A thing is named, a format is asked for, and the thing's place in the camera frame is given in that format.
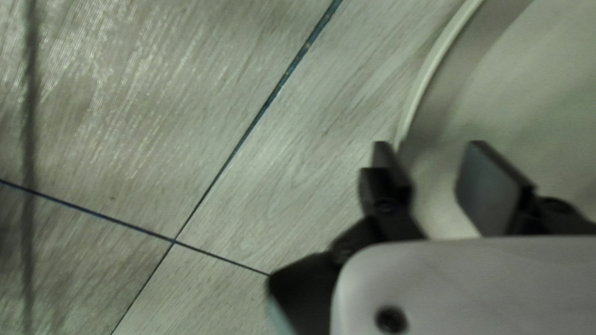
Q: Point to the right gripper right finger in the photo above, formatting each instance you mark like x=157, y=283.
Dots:
x=489, y=190

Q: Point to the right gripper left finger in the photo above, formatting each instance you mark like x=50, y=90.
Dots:
x=384, y=204

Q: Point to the pale round plate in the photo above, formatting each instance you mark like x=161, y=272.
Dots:
x=535, y=93

